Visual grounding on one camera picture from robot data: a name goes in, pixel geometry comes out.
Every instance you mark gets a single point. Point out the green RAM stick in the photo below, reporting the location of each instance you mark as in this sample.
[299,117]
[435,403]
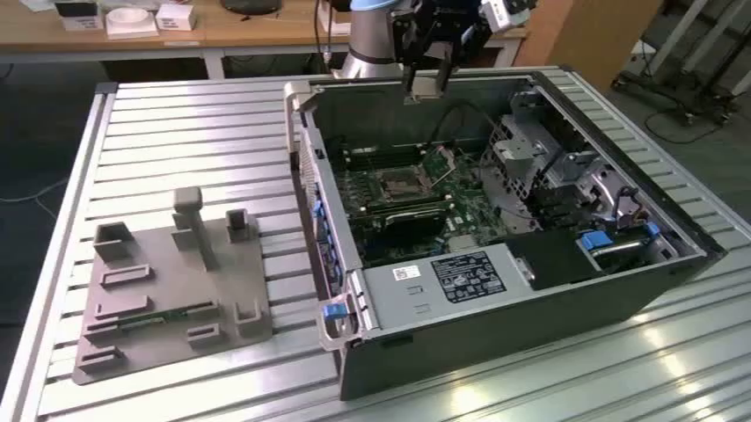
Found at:
[155,318]

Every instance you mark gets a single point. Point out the black open PC case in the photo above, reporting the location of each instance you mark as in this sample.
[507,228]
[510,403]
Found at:
[470,351]

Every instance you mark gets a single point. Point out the brown wooden cabinet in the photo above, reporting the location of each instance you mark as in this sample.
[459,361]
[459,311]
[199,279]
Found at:
[587,31]

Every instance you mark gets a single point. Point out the black RAM slot bank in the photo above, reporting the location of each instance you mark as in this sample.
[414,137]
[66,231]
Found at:
[405,206]
[382,158]

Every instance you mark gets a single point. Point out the CPU with silver heat spreader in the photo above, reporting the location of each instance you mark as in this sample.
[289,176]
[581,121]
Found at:
[426,90]

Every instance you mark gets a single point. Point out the white box with black top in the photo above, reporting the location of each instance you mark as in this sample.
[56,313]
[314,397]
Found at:
[79,17]

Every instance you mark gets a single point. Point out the blue disk carrier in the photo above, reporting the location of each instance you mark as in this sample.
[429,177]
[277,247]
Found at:
[593,242]

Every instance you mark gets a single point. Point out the white metal equipment stand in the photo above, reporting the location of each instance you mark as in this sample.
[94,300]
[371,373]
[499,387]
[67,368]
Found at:
[669,39]

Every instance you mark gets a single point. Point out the green motherboard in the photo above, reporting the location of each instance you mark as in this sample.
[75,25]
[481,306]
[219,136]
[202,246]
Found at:
[470,211]

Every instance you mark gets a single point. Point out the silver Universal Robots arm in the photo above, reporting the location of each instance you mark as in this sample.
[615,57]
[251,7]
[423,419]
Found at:
[370,44]

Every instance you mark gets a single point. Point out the black plastic shroud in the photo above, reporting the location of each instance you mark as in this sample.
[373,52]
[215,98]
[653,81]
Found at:
[546,259]

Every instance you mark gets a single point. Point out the blue plastic case latch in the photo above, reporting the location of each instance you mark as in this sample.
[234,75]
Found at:
[334,312]

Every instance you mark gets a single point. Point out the black graphics card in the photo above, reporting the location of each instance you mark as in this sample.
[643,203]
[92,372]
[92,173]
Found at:
[411,233]

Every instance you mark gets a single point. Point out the grey parts rack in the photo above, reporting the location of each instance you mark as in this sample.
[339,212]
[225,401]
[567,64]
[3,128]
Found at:
[177,272]

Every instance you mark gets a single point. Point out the wooden desk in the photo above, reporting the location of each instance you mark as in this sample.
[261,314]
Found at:
[246,26]

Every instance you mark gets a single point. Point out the white cardboard box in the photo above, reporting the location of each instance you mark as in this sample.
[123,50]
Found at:
[175,17]

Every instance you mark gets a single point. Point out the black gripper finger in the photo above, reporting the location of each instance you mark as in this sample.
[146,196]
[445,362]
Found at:
[407,48]
[451,61]

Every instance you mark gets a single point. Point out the grey metal drive cage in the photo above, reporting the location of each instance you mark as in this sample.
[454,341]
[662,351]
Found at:
[517,184]

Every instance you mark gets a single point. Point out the small silver heatsink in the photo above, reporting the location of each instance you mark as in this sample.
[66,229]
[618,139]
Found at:
[466,244]

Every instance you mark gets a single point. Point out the black round object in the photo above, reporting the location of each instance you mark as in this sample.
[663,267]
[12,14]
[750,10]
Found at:
[250,4]

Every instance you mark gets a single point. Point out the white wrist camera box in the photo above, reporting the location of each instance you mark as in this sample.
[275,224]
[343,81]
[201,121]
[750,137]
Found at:
[499,15]

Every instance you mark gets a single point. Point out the grey power supply unit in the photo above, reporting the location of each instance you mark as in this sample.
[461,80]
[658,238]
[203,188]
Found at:
[411,299]

